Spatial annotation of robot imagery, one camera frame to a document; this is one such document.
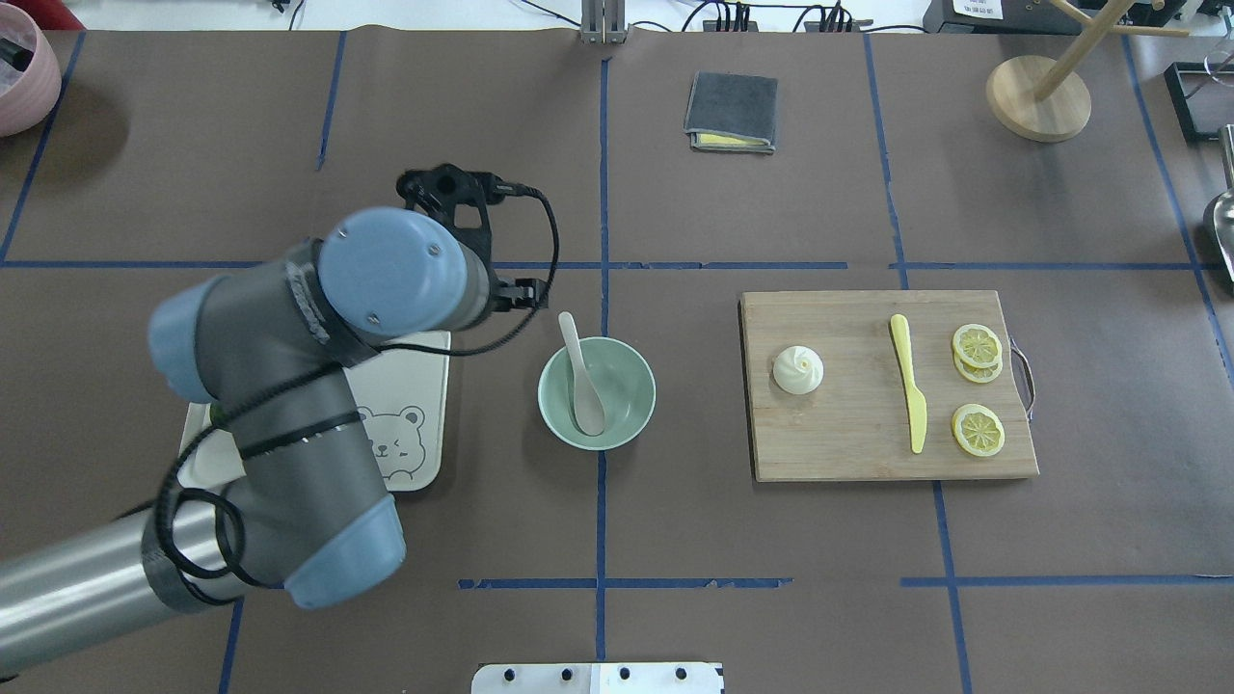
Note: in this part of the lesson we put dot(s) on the steel scoop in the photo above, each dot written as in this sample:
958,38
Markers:
1219,211

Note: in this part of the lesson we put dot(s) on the white bear tray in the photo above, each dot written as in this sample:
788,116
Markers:
401,397

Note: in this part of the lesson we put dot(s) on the lemon slice under pair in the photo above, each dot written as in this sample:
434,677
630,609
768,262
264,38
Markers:
977,375

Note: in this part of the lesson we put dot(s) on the metal camera pole bracket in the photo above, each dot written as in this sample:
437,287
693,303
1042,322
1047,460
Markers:
603,22

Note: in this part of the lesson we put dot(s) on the lemon slice far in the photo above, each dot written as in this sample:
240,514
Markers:
978,431

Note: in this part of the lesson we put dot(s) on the white ceramic spoon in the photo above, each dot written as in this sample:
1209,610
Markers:
588,408

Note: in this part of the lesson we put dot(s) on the bamboo cutting board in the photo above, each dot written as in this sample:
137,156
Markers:
854,426

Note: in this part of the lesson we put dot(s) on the pink bowl with ice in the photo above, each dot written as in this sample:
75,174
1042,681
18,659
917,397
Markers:
28,95

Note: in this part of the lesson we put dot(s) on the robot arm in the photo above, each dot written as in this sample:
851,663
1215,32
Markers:
283,491

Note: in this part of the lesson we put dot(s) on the grey folded cloth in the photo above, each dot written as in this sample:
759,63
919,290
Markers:
732,104

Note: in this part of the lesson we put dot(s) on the light green bowl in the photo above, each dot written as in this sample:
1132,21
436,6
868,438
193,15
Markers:
624,381

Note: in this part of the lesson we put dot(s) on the black framed tray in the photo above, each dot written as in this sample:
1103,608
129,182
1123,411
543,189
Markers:
1203,105

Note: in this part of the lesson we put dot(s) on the wooden mug tree stand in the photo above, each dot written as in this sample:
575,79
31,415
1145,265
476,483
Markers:
1043,99

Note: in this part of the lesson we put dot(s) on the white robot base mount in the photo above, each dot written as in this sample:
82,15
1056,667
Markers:
641,676

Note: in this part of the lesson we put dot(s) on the metal board handle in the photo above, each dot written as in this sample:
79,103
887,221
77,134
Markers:
1025,372

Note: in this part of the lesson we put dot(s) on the yellow sponge cloth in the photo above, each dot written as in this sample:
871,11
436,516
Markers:
728,143

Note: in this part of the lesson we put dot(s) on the lemon slice top pair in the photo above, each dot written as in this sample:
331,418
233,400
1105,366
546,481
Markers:
977,346

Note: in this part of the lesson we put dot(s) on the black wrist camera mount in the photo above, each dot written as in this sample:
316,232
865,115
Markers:
460,201

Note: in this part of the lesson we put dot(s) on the black device box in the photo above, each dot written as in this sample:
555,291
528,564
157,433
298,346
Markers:
1045,18

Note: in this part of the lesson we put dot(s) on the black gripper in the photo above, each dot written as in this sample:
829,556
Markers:
522,291

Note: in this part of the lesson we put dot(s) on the yellow plastic knife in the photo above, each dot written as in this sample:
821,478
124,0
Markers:
916,404

